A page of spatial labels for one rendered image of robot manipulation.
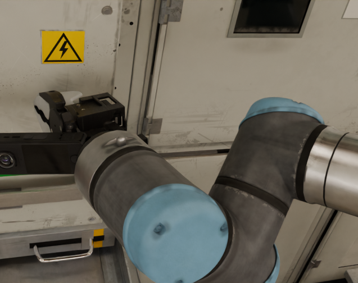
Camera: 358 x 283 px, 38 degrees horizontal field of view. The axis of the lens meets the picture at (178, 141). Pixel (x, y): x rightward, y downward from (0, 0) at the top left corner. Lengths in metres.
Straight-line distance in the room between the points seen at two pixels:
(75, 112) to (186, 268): 0.25
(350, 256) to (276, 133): 1.53
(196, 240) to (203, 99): 0.76
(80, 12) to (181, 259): 0.36
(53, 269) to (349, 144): 0.64
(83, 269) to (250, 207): 0.52
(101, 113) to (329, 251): 1.44
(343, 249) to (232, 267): 1.47
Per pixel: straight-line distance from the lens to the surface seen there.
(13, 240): 0.97
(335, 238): 1.91
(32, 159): 0.62
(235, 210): 0.56
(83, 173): 0.55
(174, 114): 1.21
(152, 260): 0.46
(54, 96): 0.66
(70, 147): 0.60
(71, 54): 0.73
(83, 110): 0.64
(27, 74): 0.74
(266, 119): 0.59
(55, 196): 0.85
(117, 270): 1.01
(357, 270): 1.30
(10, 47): 0.72
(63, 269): 1.02
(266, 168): 0.57
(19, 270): 1.02
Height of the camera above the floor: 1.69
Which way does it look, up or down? 41 degrees down
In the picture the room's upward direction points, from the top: 12 degrees clockwise
